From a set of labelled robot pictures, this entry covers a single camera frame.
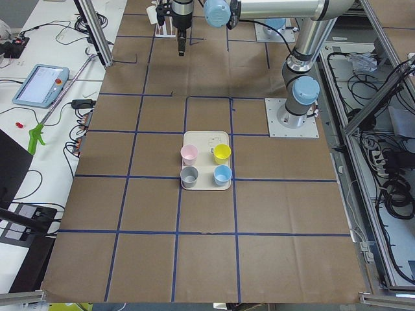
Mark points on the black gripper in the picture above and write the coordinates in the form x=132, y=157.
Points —
x=180, y=17

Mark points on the cream white plastic cup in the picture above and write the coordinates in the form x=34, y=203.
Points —
x=152, y=14

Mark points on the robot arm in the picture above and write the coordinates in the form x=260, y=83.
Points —
x=255, y=51
x=275, y=23

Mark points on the pink plastic cup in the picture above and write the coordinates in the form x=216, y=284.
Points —
x=189, y=154

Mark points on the yellow plastic cup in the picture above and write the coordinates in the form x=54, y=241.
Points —
x=222, y=153

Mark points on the grey plastic cup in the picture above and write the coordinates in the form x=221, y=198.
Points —
x=189, y=176

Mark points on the light blue cup at tray edge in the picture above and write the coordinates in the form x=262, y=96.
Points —
x=222, y=175

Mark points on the cream plastic tray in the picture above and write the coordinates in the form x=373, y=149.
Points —
x=205, y=141

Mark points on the black power adapter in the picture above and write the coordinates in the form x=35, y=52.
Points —
x=82, y=103

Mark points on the blue teach pendant tablet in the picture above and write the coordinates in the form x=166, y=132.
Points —
x=42, y=86

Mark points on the reacher grabber tool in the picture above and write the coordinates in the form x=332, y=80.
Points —
x=35, y=134

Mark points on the black monitor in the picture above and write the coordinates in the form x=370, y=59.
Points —
x=15, y=164

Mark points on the white wire cup rack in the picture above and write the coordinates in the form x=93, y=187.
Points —
x=166, y=30

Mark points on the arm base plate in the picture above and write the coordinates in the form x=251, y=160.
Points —
x=267, y=35
x=281, y=124

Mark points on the aluminium frame post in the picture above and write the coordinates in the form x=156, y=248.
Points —
x=89, y=16

